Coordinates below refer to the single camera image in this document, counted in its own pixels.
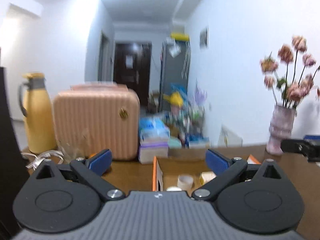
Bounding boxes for dried pink roses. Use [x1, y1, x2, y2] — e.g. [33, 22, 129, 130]
[259, 35, 320, 109]

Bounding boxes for orange cardboard box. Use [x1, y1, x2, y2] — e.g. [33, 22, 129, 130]
[152, 154, 263, 192]

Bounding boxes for dark entrance door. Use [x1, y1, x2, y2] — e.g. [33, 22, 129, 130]
[114, 42, 152, 105]

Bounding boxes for yellow thermos jug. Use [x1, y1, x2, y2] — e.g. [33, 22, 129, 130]
[18, 72, 57, 154]

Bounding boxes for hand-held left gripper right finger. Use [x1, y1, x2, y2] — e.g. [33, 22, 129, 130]
[191, 149, 288, 202]

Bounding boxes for clear drinking glass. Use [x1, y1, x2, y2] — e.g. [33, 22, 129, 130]
[59, 129, 89, 160]

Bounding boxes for yellow watering can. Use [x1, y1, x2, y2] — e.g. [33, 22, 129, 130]
[162, 92, 187, 105]

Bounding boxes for pink ribbed suitcase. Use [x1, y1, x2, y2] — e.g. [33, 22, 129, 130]
[53, 84, 140, 161]

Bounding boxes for stack of tissue packs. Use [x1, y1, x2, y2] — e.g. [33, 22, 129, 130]
[138, 117, 171, 165]

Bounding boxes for grey refrigerator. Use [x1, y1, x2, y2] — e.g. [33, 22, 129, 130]
[160, 40, 191, 112]

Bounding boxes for rack with bottles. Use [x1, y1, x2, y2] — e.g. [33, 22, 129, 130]
[179, 105, 208, 140]

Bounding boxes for white flat panel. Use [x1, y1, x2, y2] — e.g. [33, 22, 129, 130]
[219, 125, 243, 147]

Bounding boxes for black paper bag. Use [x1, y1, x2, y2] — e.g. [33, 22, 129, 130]
[0, 47, 29, 239]

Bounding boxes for small beige box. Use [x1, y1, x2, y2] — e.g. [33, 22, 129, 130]
[199, 171, 217, 185]

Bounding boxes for grey side door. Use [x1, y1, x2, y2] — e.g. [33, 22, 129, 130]
[99, 31, 110, 82]

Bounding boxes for blue plastic item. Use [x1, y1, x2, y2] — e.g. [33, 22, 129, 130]
[170, 83, 188, 94]

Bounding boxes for purple bouquet wrap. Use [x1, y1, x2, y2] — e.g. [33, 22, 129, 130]
[194, 80, 208, 110]

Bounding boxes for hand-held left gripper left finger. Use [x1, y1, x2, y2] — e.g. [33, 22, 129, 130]
[30, 149, 125, 202]

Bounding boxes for yellow box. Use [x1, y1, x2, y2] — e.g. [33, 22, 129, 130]
[170, 32, 190, 41]

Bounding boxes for small clear plastic cup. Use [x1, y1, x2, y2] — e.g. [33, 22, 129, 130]
[177, 175, 194, 190]

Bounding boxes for pink ceramic vase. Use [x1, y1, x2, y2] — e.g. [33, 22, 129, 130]
[266, 105, 297, 155]

